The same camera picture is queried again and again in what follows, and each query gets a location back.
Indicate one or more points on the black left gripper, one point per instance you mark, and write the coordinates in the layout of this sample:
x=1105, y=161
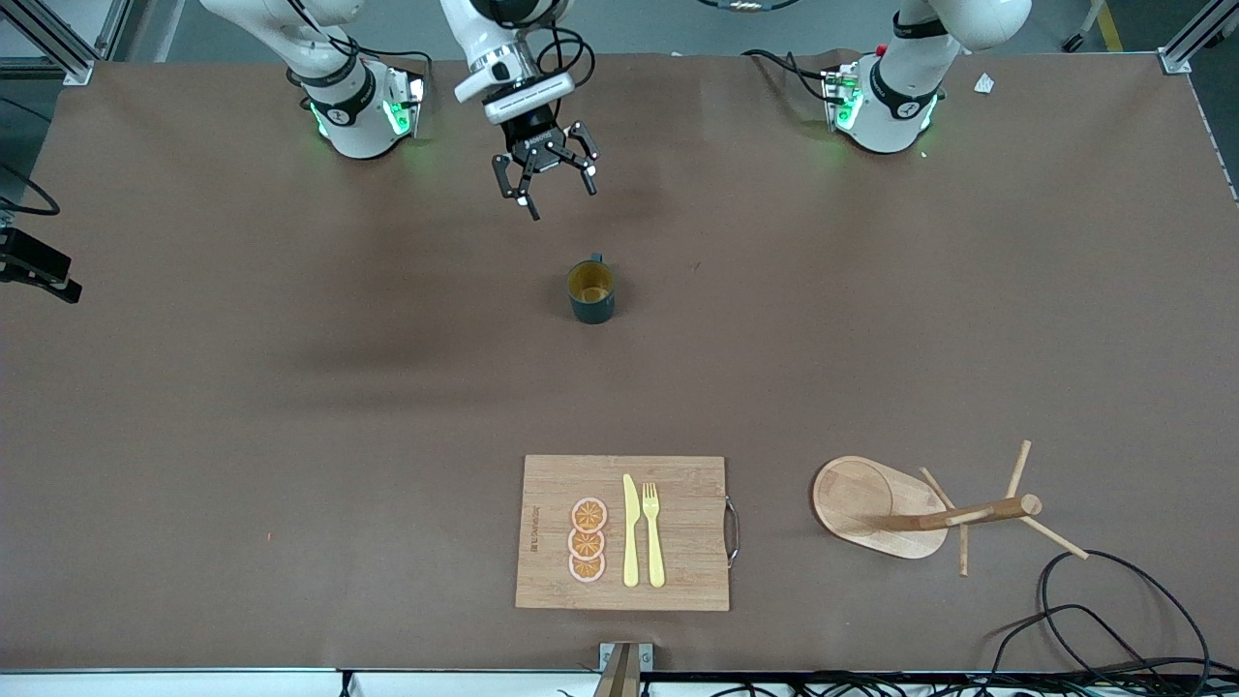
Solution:
x=540, y=150

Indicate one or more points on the teal mug yellow inside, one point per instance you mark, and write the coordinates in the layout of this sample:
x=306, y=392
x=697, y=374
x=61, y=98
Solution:
x=590, y=308

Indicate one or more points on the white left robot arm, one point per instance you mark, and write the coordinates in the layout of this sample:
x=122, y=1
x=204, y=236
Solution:
x=895, y=97

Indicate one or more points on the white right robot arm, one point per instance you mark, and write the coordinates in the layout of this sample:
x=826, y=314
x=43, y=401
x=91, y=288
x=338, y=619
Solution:
x=353, y=116

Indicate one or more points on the orange slice toy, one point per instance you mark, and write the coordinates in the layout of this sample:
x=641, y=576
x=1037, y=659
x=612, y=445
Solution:
x=589, y=514

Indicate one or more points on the wooden cutting board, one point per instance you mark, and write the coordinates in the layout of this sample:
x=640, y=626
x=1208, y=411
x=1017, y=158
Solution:
x=678, y=523

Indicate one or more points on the yellow plastic knife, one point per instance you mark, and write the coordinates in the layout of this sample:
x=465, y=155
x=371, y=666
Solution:
x=631, y=542

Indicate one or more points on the yellow plastic fork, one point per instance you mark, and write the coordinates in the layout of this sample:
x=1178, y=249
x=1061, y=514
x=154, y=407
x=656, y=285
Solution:
x=654, y=542

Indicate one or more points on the small white tag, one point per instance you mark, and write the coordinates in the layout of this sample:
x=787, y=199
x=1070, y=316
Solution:
x=983, y=83

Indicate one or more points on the wooden mug tree stand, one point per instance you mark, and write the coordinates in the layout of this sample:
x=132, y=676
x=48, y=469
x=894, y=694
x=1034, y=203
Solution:
x=871, y=508

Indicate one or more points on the aluminium frame post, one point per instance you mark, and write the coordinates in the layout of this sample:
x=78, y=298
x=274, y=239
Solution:
x=1176, y=58
x=58, y=48

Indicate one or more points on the aluminium table edge bracket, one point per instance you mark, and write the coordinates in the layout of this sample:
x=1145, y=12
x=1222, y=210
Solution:
x=647, y=656

